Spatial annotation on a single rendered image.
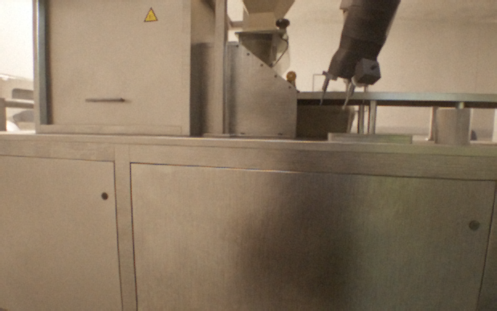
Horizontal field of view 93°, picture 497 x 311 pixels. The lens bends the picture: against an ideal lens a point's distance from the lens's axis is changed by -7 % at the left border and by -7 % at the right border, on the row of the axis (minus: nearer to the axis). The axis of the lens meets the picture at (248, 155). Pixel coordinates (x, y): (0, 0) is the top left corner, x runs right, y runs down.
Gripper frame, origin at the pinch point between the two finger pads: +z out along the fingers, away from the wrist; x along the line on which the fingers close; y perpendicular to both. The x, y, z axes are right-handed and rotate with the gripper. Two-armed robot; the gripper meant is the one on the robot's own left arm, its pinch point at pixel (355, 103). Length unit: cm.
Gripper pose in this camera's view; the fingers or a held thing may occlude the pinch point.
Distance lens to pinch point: 75.1
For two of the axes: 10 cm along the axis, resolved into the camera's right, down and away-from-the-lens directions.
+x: -8.6, -0.7, 5.0
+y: 5.1, -0.8, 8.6
